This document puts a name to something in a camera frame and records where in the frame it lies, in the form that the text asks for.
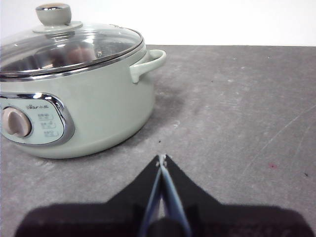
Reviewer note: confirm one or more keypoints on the pale green electric cooking pot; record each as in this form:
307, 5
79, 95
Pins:
103, 106

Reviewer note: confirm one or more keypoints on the brown egg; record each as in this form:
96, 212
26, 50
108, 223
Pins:
79, 54

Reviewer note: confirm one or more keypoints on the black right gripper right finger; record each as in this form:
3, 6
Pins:
222, 219

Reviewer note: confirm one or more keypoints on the glass lid with green knob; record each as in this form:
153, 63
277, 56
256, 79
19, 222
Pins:
56, 14

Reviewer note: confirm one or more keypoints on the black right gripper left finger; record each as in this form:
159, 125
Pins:
98, 219

